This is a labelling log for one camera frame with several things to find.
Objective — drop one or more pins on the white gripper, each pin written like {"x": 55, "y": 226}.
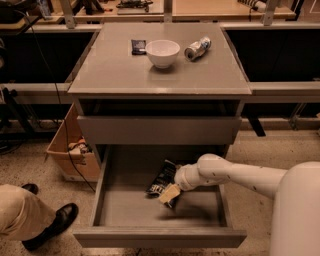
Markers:
{"x": 182, "y": 180}

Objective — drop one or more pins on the blue chip bag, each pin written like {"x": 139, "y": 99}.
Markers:
{"x": 164, "y": 177}

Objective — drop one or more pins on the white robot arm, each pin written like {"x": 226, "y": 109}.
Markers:
{"x": 295, "y": 226}

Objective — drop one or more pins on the open grey middle drawer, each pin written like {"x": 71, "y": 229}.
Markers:
{"x": 125, "y": 217}

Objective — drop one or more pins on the closed grey top drawer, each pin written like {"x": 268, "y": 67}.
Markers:
{"x": 159, "y": 130}

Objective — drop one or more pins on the grey drawer cabinet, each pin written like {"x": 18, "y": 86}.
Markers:
{"x": 160, "y": 84}

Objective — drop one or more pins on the cardboard box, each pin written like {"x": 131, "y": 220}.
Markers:
{"x": 71, "y": 153}

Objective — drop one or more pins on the black leather shoe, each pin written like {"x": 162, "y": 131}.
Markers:
{"x": 65, "y": 216}

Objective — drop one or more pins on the white bowl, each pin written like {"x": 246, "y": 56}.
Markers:
{"x": 162, "y": 53}

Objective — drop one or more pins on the crushed silver can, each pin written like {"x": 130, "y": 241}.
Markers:
{"x": 197, "y": 48}

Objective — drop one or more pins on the small dark snack packet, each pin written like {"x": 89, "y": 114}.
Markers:
{"x": 138, "y": 47}

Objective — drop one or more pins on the beige trouser leg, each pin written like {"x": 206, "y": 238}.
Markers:
{"x": 23, "y": 216}

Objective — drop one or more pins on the wooden workbench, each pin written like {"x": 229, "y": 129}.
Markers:
{"x": 176, "y": 10}

